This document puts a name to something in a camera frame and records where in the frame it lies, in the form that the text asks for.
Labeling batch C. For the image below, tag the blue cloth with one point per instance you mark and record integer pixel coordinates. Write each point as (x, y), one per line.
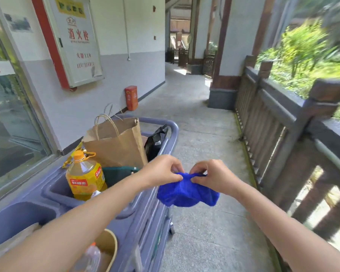
(185, 192)

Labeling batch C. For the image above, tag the person's left forearm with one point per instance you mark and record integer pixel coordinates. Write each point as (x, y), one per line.
(65, 229)

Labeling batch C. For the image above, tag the brown wooden railing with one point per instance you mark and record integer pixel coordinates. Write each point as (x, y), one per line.
(294, 133)

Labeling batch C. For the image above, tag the paper cup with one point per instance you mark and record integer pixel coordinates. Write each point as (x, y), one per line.
(107, 249)

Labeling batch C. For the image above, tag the red fire extinguisher box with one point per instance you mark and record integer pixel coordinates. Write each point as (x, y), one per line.
(131, 98)

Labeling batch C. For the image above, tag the person's left thumb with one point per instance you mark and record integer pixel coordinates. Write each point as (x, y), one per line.
(176, 177)

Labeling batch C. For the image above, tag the person's right thumb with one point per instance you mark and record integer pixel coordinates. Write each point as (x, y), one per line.
(199, 180)

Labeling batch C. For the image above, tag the person's left hand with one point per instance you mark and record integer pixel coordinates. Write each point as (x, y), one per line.
(161, 169)

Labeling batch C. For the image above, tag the black plastic bag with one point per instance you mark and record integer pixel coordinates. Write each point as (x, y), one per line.
(155, 144)

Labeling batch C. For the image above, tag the person's right forearm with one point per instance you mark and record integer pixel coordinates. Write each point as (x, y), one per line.
(291, 235)

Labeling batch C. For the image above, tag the grey-blue cleaning cart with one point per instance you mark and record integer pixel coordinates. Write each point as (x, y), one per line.
(124, 212)

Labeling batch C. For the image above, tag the white wall pipe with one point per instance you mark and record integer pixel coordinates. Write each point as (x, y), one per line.
(126, 28)

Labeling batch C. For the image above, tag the person's right hand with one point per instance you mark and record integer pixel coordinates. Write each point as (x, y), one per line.
(219, 175)

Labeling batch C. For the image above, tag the glass window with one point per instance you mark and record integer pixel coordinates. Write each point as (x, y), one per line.
(8, 110)

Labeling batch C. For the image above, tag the clear plastic bottle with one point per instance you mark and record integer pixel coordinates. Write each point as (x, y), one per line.
(86, 259)

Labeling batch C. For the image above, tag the dark green pouch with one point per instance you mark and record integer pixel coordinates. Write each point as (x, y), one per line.
(117, 175)

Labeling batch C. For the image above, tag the brown paper bag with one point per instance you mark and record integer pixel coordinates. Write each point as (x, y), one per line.
(116, 147)

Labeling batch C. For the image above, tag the white fire hydrant cabinet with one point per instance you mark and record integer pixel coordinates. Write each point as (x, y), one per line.
(70, 39)

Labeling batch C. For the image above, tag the yellow cooking oil bottle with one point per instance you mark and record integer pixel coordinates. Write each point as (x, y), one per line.
(85, 178)

